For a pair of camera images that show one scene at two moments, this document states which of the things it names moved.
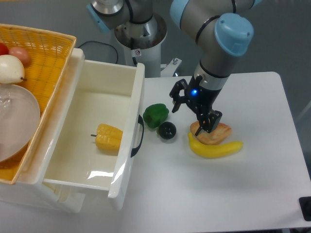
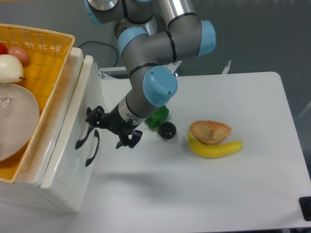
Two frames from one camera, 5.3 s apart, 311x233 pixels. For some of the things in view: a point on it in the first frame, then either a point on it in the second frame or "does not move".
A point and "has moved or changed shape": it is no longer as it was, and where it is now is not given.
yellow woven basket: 49,53 does not move
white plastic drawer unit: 99,131 has moved or changed shape
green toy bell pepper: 155,114 does not move
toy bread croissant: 218,134 does not move
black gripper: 200,97 → 113,121
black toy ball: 166,130 does not move
